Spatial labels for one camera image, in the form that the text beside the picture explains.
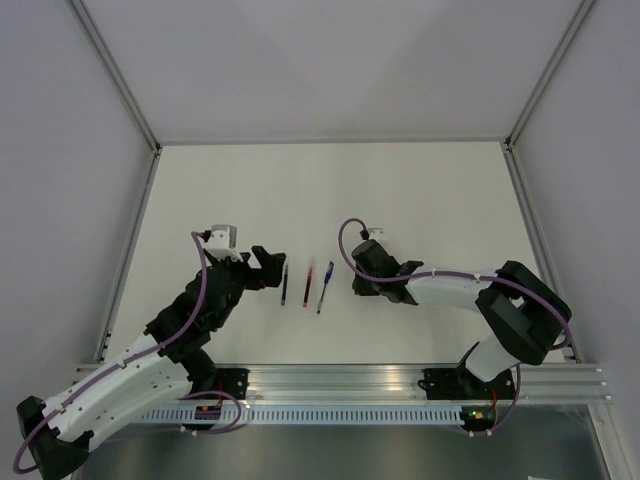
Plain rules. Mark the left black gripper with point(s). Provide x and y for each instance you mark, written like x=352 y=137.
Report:
x=268 y=276

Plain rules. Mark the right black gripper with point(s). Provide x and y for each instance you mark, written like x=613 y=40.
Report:
x=362 y=288

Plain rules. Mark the blue gel pen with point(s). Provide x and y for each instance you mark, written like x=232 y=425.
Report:
x=327 y=278

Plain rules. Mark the green pen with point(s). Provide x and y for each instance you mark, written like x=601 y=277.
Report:
x=284 y=290

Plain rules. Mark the red gel pen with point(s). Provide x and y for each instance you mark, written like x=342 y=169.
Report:
x=308 y=282

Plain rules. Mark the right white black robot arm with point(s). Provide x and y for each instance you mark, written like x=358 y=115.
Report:
x=525 y=316

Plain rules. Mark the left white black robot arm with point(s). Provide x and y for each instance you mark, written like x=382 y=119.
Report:
x=165 y=363

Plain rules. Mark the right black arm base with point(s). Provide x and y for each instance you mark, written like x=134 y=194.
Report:
x=457 y=383

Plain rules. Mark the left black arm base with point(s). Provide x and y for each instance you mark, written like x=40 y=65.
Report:
x=233 y=381

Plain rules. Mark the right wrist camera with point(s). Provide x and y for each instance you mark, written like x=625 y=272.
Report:
x=376 y=233

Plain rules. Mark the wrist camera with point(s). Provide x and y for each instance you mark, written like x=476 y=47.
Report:
x=220 y=243
x=376 y=233

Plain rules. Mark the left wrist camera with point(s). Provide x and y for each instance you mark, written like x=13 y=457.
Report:
x=220 y=243

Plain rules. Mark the white slotted cable duct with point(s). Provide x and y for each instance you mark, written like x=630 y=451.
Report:
x=365 y=415

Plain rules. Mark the aluminium mounting rail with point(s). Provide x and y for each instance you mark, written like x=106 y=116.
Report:
x=547 y=384

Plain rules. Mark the left aluminium frame post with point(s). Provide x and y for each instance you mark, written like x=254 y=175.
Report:
x=96 y=40

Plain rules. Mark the aluminium frame post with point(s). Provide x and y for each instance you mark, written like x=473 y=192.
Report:
x=96 y=40
x=569 y=36

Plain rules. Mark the right aluminium frame post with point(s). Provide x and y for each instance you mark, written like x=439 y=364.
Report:
x=569 y=36

